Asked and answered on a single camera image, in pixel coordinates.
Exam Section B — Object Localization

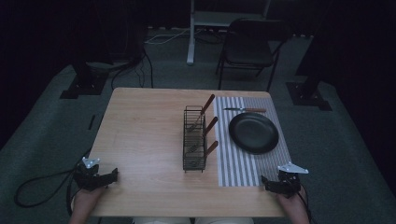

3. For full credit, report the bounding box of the grey white striped placemat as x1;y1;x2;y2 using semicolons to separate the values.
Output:
213;96;292;188

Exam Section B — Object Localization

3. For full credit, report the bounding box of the white floor cable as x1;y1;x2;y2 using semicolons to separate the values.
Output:
144;27;191;45

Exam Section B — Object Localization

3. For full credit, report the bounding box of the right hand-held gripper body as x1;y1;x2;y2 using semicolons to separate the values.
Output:
276;161;310;199

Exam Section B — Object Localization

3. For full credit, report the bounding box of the black floor cable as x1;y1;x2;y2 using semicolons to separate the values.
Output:
110;49;155;91

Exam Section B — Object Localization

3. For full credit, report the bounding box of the person's left hand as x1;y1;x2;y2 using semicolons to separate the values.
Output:
70;186;106;218

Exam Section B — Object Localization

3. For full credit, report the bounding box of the black round plate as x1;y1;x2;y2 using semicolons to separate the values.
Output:
228;112;280;155

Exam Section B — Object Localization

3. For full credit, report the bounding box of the person's right hand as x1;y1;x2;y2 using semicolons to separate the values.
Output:
276;191;310;224

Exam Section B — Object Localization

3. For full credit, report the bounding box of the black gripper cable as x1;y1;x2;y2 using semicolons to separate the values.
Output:
13;148;93;209
297;183;314;224

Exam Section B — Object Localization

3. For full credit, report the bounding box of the wooden-handled spoon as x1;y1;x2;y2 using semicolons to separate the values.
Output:
188;140;219;167

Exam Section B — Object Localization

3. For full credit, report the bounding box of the white metal desk frame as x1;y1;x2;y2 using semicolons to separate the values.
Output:
186;0;273;65

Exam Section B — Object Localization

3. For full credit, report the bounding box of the black wire cutlery rack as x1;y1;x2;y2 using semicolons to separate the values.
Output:
182;105;208;174

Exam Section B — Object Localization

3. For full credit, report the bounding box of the black folding chair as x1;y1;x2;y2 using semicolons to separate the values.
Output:
215;18;293;93

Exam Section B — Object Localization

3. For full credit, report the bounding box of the wooden-handled fork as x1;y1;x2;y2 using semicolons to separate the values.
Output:
186;116;219;154
188;93;216;133

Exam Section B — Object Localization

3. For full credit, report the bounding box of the black stand with base plate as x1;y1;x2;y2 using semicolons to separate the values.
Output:
285;12;332;112
59;18;110;100

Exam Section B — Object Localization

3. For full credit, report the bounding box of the wooden-handled knife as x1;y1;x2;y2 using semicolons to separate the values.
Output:
223;106;268;114

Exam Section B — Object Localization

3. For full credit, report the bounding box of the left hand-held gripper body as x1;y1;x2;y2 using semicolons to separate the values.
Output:
73;157;108;191

